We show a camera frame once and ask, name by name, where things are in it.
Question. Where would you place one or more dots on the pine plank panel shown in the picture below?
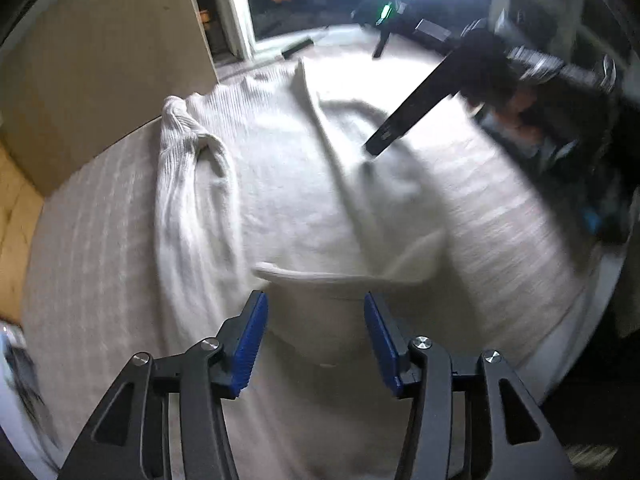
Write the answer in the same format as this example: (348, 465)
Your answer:
(20, 209)

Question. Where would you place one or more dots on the white window frame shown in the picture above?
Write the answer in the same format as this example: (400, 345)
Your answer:
(230, 36)

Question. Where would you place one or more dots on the light plywood board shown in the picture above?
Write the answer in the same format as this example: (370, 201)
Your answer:
(88, 72)

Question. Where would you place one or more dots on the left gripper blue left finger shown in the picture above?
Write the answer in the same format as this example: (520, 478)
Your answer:
(240, 338)

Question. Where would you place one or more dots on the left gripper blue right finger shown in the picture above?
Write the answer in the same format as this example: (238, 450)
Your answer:
(390, 347)

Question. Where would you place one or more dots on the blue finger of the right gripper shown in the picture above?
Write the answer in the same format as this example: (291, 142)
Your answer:
(431, 33)
(440, 83)

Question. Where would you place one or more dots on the person's right hand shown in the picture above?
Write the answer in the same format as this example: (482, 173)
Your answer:
(506, 125)

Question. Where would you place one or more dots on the cream knit sweater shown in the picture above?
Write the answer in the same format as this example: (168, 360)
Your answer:
(263, 184)

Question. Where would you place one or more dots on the plaid beige floor mat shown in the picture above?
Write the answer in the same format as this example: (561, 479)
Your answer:
(92, 294)

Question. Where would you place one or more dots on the dark teal jacket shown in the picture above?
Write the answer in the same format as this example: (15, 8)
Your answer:
(597, 180)

